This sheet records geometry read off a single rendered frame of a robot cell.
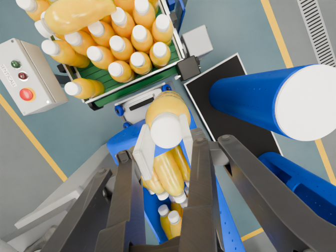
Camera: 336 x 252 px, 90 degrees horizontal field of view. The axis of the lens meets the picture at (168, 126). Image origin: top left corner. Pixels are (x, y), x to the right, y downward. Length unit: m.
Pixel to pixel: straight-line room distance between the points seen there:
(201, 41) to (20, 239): 1.07
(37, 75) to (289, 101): 0.83
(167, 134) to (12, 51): 0.57
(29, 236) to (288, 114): 1.07
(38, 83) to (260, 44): 1.72
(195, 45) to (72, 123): 1.42
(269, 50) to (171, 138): 1.79
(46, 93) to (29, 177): 1.74
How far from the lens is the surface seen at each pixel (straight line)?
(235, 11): 1.87
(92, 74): 0.78
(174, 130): 0.19
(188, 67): 0.64
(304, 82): 0.77
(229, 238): 0.67
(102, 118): 1.75
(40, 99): 0.64
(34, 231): 0.91
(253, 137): 1.76
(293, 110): 0.76
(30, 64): 0.66
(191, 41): 0.80
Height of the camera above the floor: 1.63
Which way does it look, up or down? 77 degrees down
